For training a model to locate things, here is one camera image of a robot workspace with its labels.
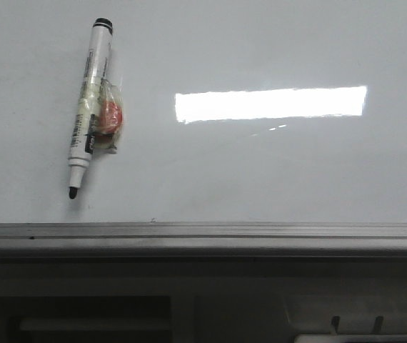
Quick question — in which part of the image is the red magnet taped to marker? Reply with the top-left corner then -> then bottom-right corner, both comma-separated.
95,80 -> 124,154

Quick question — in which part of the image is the white black whiteboard marker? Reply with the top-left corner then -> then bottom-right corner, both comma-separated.
68,18 -> 114,199

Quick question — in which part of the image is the white whiteboard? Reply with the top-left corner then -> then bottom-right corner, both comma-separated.
0,1 -> 407,223

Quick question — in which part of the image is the grey aluminium whiteboard frame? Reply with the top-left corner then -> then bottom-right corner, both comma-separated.
0,222 -> 407,259

